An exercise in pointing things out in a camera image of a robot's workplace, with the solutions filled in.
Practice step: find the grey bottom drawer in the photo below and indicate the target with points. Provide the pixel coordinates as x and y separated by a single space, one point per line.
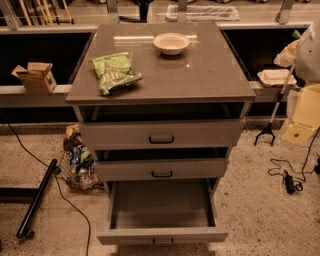
162 213

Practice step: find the grey drawer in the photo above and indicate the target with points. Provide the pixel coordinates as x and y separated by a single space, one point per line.
162 213
165 163
163 126

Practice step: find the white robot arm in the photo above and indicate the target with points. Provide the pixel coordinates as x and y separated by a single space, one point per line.
308 54

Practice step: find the grey drawer cabinet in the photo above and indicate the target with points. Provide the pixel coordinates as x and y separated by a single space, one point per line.
205 72

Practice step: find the grey top drawer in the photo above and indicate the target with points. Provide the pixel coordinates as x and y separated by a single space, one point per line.
163 126

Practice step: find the grey middle drawer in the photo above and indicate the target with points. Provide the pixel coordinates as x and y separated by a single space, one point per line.
165 163

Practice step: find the green chip bag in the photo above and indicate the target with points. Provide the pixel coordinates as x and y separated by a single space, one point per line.
114 71

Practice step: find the white paper bowl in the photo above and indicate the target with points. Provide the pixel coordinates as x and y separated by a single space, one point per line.
171 43

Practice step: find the grabber reacher tool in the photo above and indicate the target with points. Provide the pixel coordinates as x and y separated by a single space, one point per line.
268 129

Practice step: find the white foam takeout container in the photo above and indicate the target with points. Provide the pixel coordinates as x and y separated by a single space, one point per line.
273 77

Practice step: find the clear plastic tray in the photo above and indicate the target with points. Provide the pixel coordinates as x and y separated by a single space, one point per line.
203 13

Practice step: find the brown cardboard box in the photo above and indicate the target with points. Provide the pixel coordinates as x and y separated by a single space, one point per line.
37 78

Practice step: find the yellow sticks bundle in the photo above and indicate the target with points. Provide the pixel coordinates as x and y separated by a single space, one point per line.
45 12

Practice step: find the black metal pole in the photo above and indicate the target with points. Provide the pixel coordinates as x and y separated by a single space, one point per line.
24 230

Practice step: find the black power adapter with cable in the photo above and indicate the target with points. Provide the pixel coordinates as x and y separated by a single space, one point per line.
291 183

